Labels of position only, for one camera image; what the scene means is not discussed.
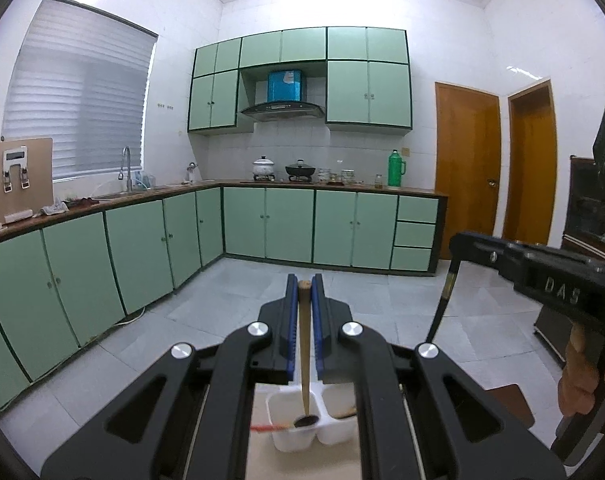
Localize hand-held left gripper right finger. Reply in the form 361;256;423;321
310;274;568;480

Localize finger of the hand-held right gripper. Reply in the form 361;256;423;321
449;231;526;282

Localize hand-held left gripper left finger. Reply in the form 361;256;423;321
40;274;299;480

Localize black silver-banded chopstick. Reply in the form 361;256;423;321
425;259;459;344

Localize white two-compartment plastic holder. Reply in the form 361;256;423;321
266;382;359;454

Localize plain wooden chopstick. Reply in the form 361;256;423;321
296;280;319;429

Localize person's right hand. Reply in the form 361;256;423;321
557;321;605;417

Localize brown wooden door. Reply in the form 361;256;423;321
435;81;502;261
502;78;558;247

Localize dark wooden cabinet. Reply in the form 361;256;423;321
534;154;605;367

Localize green thermos flask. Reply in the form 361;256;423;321
387;149;408;190

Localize brown wooden stool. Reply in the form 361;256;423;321
481;383;537;432

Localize group of glass jars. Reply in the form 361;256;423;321
317;167;356;185

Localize green lower kitchen cabinets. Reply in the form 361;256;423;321
0;182;449;415

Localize green kitchen cabinets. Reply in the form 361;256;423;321
187;26;414;135
0;182;449;415

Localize green upper kitchen cabinets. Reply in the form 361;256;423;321
187;26;414;135

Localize black wok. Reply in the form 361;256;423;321
285;159;317;182

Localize white lidded pot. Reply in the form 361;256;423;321
252;156;276;181

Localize range hood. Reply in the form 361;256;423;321
239;69;327;122

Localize steel sink faucet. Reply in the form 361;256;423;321
118;146;134;194

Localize crumpled cloth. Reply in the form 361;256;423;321
39;199;72;217

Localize white clip holder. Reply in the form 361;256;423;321
1;145;31;192

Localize white window blinds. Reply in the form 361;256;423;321
1;0;160;181

